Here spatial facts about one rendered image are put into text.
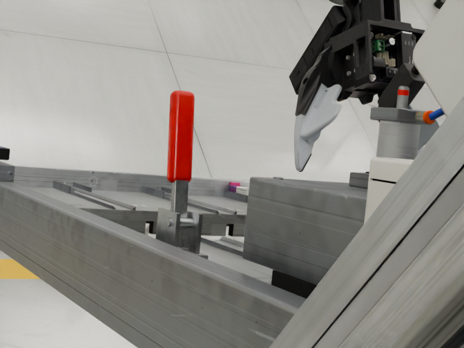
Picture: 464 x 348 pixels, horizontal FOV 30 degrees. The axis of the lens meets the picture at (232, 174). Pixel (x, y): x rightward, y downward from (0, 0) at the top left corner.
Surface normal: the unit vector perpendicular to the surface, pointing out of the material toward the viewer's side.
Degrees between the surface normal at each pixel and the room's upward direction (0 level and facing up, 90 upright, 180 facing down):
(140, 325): 90
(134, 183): 47
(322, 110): 73
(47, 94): 0
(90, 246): 90
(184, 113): 40
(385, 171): 90
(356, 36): 90
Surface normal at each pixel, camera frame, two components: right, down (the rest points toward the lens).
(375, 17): -0.88, -0.06
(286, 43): 0.39, -0.67
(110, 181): 0.47, 0.09
